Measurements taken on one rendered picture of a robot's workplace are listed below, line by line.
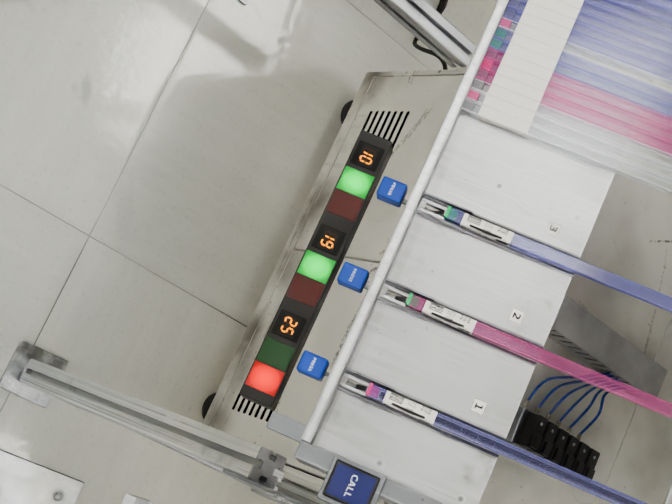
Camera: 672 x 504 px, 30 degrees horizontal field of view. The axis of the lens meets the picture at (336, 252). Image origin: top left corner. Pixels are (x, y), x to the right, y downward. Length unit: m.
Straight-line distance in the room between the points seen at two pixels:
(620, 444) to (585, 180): 0.58
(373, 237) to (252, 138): 0.32
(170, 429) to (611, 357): 0.62
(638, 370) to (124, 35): 0.94
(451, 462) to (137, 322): 0.83
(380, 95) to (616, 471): 0.74
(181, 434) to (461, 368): 0.39
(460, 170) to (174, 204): 0.75
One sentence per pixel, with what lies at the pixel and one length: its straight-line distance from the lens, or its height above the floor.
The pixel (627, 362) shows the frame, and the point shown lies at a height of 0.66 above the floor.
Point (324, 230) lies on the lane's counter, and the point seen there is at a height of 0.65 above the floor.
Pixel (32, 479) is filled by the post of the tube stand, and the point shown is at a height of 0.01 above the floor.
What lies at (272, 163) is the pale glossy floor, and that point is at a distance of 2.19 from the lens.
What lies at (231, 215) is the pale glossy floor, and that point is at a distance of 2.14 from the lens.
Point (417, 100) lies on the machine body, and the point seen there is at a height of 0.23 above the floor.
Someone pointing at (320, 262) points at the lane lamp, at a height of 0.66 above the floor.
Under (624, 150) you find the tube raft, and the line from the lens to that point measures 1.47.
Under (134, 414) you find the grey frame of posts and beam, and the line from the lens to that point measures 1.70.
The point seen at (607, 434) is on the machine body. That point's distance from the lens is 1.90.
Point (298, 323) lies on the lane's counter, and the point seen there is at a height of 0.66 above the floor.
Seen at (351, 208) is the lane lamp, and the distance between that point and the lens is 1.45.
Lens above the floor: 1.79
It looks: 52 degrees down
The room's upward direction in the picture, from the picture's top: 99 degrees clockwise
